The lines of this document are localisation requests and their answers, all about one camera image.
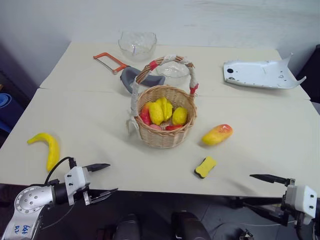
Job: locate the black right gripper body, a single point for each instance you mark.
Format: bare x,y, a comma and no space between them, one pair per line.
287,212

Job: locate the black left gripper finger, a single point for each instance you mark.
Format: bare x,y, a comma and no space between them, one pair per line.
99,166
103,195

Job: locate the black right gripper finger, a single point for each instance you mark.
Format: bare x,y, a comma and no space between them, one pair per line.
257,208
270,178

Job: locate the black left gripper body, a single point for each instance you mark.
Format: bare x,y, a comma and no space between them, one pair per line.
89,186

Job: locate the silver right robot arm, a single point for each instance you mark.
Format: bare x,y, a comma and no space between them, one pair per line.
315,228

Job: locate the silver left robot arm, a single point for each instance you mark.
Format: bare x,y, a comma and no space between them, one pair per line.
26,201

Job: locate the red and yellow fruit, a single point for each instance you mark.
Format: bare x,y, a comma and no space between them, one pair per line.
145,115

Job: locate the dark rounded shape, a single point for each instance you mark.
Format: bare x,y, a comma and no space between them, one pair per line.
127,228

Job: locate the yellow banana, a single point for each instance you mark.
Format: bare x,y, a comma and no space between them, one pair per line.
51,150

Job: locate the yellow and black sponge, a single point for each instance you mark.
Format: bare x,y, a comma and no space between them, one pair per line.
205,167

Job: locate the yellow and red mango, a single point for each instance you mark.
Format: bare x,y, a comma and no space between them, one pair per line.
216,136

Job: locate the pink peach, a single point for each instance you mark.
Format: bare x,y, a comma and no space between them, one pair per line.
155,127

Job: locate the orange hacksaw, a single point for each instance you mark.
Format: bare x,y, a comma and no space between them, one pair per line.
117,65

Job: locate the white plastic shell cover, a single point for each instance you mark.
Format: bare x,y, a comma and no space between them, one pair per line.
255,72

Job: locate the blue rolled mat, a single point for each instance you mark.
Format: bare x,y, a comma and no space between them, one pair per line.
5,110

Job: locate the black chair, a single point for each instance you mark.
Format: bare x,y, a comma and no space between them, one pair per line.
313,75

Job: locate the small clear glass bowl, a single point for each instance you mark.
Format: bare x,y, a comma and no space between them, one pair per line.
175,72

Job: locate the large clear glass bowl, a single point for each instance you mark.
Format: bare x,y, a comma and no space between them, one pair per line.
137,45

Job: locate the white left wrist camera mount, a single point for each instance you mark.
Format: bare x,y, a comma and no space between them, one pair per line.
75,178

